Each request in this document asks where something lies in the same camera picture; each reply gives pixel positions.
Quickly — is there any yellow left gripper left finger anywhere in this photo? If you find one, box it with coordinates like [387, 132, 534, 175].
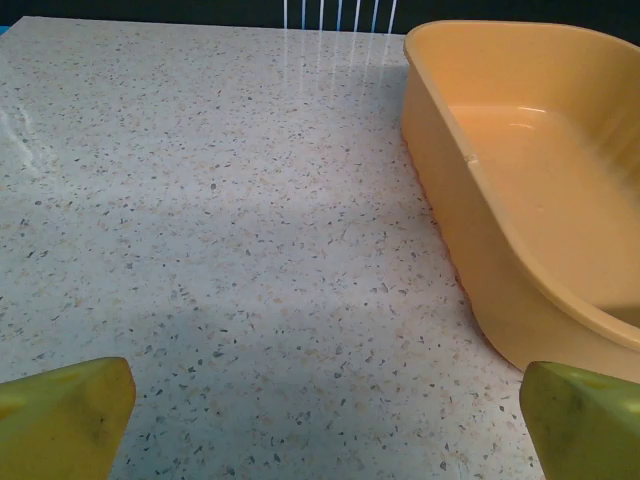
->
[0, 356, 137, 480]

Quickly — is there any orange plastic bin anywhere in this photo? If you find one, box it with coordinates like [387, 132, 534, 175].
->
[402, 19, 640, 387]

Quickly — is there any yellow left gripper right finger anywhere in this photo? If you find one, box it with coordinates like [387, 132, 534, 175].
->
[519, 360, 640, 480]

